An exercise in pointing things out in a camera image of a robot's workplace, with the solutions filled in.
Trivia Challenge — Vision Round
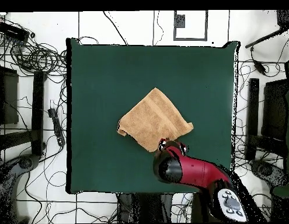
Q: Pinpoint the orange terry towel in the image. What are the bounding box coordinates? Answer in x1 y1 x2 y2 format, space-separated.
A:
116 87 194 153

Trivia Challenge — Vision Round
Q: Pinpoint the black stand bar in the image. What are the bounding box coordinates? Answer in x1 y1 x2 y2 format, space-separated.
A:
30 71 46 157
245 78 260 160

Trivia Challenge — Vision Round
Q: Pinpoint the dark green table cloth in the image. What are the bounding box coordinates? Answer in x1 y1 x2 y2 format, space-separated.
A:
65 38 241 195

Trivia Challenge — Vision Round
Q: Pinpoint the dark stand base with knob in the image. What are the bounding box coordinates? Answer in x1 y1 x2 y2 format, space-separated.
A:
0 153 40 223
249 159 289 187

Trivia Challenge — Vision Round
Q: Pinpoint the black furniture block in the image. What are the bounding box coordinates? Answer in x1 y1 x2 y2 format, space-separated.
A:
262 79 289 141
0 66 20 125

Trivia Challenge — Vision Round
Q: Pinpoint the black power strip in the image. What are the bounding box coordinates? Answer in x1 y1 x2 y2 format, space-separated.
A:
47 107 66 147

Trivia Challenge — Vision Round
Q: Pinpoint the black power adapter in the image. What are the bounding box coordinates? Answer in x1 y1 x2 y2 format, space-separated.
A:
253 59 267 76

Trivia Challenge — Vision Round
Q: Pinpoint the black rod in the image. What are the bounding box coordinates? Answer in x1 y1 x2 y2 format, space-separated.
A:
245 25 289 49

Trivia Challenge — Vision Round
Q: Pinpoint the black rectangular box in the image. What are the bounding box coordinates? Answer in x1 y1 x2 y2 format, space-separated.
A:
0 22 30 43

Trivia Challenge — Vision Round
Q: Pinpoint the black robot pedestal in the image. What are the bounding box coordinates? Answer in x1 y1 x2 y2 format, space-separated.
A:
117 192 174 223

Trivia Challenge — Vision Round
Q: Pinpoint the tangle of black cables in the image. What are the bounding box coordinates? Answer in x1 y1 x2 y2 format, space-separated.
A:
8 34 68 78

